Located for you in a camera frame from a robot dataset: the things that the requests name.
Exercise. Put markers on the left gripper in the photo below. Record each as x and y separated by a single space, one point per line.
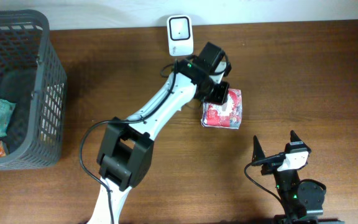
221 95

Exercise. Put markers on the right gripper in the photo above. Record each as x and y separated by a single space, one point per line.
258 153

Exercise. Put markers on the red floral tissue pack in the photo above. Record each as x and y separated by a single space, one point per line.
228 115

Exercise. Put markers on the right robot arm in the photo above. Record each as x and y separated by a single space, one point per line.
301 200

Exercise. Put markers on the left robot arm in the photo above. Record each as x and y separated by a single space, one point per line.
125 154

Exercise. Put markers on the white barcode scanner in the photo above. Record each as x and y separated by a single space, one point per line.
180 35

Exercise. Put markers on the grey plastic mesh basket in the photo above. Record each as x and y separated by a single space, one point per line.
33 78

